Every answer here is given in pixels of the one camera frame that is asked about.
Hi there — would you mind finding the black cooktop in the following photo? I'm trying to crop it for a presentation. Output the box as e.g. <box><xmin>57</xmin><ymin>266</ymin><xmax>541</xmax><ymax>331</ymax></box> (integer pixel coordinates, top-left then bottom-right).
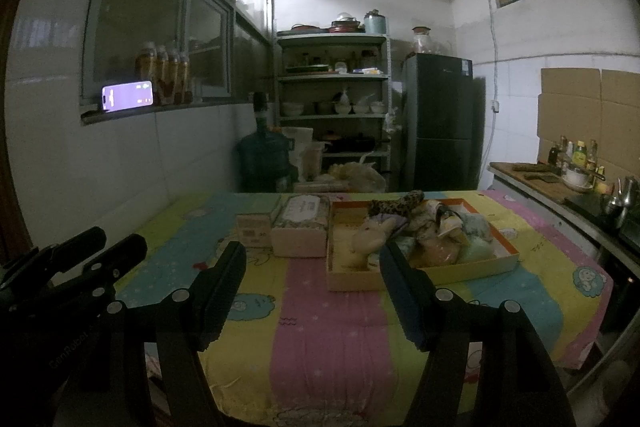
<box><xmin>565</xmin><ymin>192</ymin><xmax>640</xmax><ymax>233</ymax></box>

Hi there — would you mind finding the cardboard wall sheet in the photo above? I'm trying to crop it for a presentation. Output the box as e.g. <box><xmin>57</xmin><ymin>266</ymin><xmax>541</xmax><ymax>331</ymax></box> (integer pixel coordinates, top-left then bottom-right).
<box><xmin>600</xmin><ymin>69</ymin><xmax>640</xmax><ymax>172</ymax></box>
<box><xmin>537</xmin><ymin>67</ymin><xmax>603</xmax><ymax>165</ymax></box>

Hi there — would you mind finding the white metal shelf rack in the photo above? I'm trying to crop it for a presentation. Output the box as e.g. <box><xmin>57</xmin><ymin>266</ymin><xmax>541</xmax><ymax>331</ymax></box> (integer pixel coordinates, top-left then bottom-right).
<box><xmin>274</xmin><ymin>32</ymin><xmax>393</xmax><ymax>192</ymax></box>

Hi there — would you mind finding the leopard print cloth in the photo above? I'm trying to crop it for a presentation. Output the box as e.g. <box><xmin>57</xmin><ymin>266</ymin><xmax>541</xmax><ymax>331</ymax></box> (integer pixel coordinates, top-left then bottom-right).
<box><xmin>369</xmin><ymin>189</ymin><xmax>426</xmax><ymax>218</ymax></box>

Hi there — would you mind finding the blue water jug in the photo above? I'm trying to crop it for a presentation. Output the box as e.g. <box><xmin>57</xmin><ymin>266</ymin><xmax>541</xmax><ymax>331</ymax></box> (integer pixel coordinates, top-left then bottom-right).
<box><xmin>235</xmin><ymin>124</ymin><xmax>296</xmax><ymax>194</ymax></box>

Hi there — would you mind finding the light green soft pad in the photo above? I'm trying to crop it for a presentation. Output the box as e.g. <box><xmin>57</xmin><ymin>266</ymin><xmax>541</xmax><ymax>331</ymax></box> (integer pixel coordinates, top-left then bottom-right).
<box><xmin>460</xmin><ymin>239</ymin><xmax>498</xmax><ymax>264</ymax></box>

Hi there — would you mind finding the smartphone with lit screen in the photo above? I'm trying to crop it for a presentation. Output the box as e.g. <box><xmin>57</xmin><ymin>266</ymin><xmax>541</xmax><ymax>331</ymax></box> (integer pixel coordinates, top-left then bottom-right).
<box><xmin>101</xmin><ymin>80</ymin><xmax>155</xmax><ymax>112</ymax></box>

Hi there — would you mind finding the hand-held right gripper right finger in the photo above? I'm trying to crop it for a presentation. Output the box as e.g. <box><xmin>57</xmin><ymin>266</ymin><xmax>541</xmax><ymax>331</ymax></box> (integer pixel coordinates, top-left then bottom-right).
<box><xmin>378</xmin><ymin>240</ymin><xmax>576</xmax><ymax>427</ymax></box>

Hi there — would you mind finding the dark refrigerator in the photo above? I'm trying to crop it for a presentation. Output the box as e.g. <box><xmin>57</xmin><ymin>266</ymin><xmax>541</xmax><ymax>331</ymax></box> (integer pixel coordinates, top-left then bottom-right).
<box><xmin>402</xmin><ymin>52</ymin><xmax>487</xmax><ymax>194</ymax></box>

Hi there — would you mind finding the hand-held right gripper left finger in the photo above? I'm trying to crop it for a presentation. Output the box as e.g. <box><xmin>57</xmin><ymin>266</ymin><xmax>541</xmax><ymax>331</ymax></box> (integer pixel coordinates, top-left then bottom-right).
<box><xmin>52</xmin><ymin>241</ymin><xmax>247</xmax><ymax>427</ymax></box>

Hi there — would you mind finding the blue enamel pot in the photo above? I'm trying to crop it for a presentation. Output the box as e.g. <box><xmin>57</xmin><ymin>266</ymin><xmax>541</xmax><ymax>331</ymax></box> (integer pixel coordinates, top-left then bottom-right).
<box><xmin>364</xmin><ymin>11</ymin><xmax>388</xmax><ymax>34</ymax></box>

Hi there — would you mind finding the green top carton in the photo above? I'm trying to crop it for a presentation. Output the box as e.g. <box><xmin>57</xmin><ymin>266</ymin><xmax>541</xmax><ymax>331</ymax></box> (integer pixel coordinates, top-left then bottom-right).
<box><xmin>235</xmin><ymin>194</ymin><xmax>283</xmax><ymax>248</ymax></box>

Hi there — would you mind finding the translucent plastic container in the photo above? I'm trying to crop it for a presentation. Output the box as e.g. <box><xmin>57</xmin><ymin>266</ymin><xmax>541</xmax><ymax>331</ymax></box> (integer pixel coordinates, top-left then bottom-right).
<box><xmin>302</xmin><ymin>142</ymin><xmax>326</xmax><ymax>180</ymax></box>

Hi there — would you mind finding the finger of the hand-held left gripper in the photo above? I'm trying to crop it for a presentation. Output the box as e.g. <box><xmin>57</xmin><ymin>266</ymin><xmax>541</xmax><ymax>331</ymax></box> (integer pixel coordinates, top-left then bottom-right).
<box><xmin>82</xmin><ymin>233</ymin><xmax>148</xmax><ymax>303</ymax></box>
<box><xmin>7</xmin><ymin>227</ymin><xmax>107</xmax><ymax>283</ymax></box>

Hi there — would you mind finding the beige plush toy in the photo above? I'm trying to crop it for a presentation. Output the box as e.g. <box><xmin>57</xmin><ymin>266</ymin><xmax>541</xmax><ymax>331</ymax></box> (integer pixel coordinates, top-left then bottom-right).
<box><xmin>350</xmin><ymin>216</ymin><xmax>397</xmax><ymax>272</ymax></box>

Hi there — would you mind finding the white wall cable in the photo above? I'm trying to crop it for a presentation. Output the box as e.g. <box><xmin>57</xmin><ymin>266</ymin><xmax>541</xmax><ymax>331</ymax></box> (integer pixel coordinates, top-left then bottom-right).
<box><xmin>484</xmin><ymin>0</ymin><xmax>502</xmax><ymax>158</ymax></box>

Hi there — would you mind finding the orange rimmed cardboard box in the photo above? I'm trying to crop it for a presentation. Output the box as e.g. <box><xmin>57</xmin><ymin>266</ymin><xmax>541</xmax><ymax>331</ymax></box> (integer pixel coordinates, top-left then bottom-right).
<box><xmin>325</xmin><ymin>197</ymin><xmax>521</xmax><ymax>292</ymax></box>

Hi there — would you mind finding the red lidded pan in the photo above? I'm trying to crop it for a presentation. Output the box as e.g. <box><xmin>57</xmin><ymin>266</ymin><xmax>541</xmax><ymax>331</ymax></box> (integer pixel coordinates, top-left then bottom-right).
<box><xmin>329</xmin><ymin>13</ymin><xmax>362</xmax><ymax>32</ymax></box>

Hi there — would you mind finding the large plastic bag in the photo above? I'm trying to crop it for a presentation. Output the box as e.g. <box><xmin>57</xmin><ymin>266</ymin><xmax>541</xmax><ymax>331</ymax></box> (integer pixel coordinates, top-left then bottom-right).
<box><xmin>330</xmin><ymin>161</ymin><xmax>388</xmax><ymax>192</ymax></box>

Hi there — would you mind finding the dark print doll cloth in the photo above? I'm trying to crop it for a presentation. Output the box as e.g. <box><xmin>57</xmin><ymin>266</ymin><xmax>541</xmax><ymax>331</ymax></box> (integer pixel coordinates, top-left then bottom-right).
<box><xmin>435</xmin><ymin>206</ymin><xmax>463</xmax><ymax>233</ymax></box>

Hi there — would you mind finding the pink plush cloth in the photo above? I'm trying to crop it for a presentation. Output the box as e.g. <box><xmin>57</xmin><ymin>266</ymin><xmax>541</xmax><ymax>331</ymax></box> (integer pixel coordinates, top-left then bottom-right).
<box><xmin>380</xmin><ymin>213</ymin><xmax>408</xmax><ymax>233</ymax></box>

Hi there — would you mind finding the glass jar with lid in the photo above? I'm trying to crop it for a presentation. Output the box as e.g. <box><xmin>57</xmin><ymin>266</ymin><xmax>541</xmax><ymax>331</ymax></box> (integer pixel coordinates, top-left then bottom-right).
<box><xmin>412</xmin><ymin>27</ymin><xmax>436</xmax><ymax>55</ymax></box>

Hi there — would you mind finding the metal kettle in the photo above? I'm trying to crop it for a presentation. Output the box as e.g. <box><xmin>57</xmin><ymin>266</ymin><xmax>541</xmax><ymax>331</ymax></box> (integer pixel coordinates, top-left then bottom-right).
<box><xmin>602</xmin><ymin>176</ymin><xmax>638</xmax><ymax>220</ymax></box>

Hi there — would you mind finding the black water jug pump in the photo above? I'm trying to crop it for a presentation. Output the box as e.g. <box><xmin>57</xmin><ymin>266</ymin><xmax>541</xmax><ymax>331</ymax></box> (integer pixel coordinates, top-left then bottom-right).
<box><xmin>251</xmin><ymin>92</ymin><xmax>271</xmax><ymax>128</ymax></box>

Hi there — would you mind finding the white cardboard box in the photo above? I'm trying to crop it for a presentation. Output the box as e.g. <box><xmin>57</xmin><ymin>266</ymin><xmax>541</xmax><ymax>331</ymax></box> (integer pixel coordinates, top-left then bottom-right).
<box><xmin>282</xmin><ymin>127</ymin><xmax>316</xmax><ymax>180</ymax></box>

